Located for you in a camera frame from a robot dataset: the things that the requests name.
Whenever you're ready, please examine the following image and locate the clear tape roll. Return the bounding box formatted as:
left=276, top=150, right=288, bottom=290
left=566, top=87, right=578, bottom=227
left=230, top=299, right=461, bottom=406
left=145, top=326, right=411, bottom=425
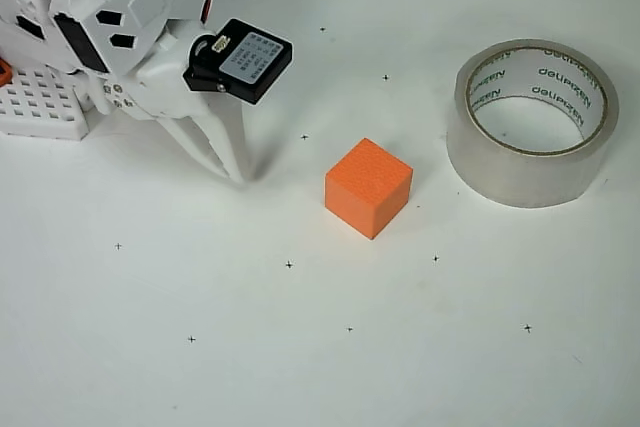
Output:
left=446, top=38, right=621, bottom=209

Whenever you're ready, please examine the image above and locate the orange foam cube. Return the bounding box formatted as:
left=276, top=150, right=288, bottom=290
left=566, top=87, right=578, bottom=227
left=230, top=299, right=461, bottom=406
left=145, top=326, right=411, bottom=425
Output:
left=324, top=137, right=414, bottom=242

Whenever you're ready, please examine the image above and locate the white perforated base plate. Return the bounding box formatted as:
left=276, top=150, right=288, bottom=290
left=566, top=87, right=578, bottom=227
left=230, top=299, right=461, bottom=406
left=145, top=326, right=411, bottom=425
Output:
left=0, top=65, right=91, bottom=143

